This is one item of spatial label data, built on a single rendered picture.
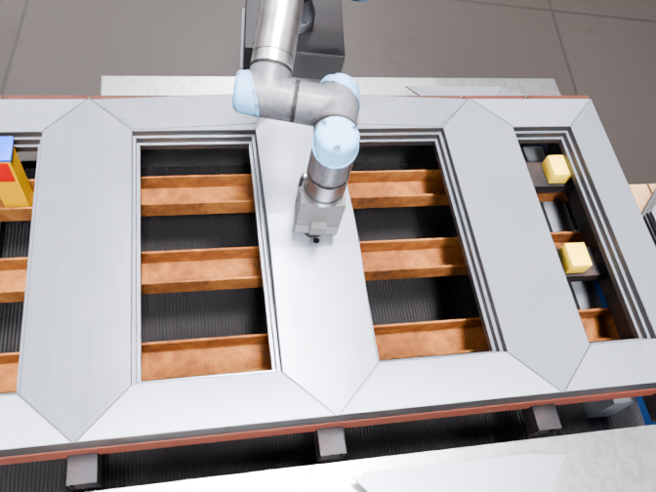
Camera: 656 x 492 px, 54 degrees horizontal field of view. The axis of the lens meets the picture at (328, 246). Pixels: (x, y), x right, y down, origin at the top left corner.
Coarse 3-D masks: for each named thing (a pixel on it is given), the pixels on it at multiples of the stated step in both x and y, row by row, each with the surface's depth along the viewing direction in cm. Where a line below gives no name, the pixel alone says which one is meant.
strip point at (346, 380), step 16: (320, 368) 119; (336, 368) 119; (352, 368) 120; (368, 368) 120; (304, 384) 117; (320, 384) 117; (336, 384) 118; (352, 384) 118; (320, 400) 116; (336, 400) 116
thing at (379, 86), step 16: (112, 80) 168; (128, 80) 169; (144, 80) 170; (160, 80) 170; (176, 80) 171; (192, 80) 172; (208, 80) 173; (224, 80) 174; (304, 80) 178; (320, 80) 179; (368, 80) 182; (384, 80) 183; (400, 80) 184; (416, 80) 185; (432, 80) 186; (448, 80) 187; (464, 80) 188; (480, 80) 189; (496, 80) 190; (512, 80) 192; (528, 80) 193; (544, 80) 194
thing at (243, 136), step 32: (192, 128) 142; (224, 128) 143; (384, 128) 150; (416, 128) 152; (544, 128) 159; (256, 160) 142; (448, 160) 151; (576, 160) 157; (256, 192) 140; (448, 192) 148; (32, 224) 128; (608, 224) 147; (608, 256) 146; (480, 288) 136; (640, 320) 137; (480, 352) 127; (640, 384) 128; (352, 416) 118; (384, 416) 121; (32, 448) 106; (64, 448) 109
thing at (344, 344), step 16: (288, 336) 120; (304, 336) 121; (320, 336) 121; (336, 336) 122; (352, 336) 122; (368, 336) 123; (288, 352) 119; (304, 352) 119; (320, 352) 120; (336, 352) 120; (352, 352) 121; (368, 352) 121; (288, 368) 118; (304, 368) 118
